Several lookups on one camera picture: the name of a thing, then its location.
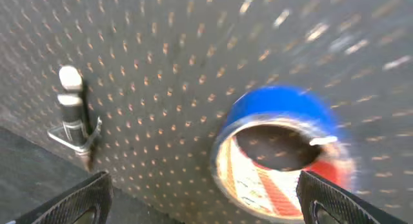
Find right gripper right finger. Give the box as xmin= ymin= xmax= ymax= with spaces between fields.
xmin=296 ymin=169 xmax=410 ymax=224

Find pliers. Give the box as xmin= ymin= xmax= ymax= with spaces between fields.
xmin=55 ymin=65 xmax=98 ymax=172

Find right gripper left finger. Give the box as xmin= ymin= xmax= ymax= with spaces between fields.
xmin=6 ymin=170 xmax=114 ymax=224

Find roll of blue tape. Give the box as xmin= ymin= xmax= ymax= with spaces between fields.
xmin=210 ymin=85 xmax=356 ymax=222

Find black pegboard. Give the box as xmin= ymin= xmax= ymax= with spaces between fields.
xmin=0 ymin=0 xmax=413 ymax=224

